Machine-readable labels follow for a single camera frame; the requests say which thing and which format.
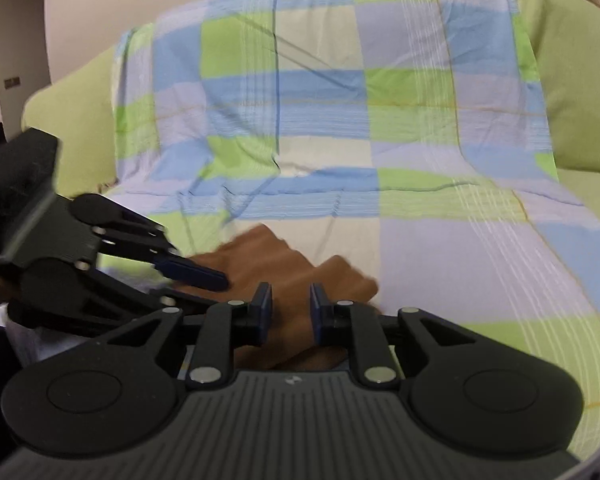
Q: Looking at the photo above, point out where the brown cloth garment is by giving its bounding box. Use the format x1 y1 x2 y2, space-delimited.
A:
172 224 381 372

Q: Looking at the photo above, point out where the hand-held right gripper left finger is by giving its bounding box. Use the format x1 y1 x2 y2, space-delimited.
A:
106 282 274 391

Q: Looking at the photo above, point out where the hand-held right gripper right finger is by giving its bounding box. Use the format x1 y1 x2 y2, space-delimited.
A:
309 283 477 390

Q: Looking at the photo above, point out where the checkered blue green blanket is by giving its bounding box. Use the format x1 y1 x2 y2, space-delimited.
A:
100 0 600 461

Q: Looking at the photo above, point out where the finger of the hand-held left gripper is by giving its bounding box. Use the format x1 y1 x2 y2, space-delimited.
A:
93 204 230 292
59 266 217 339

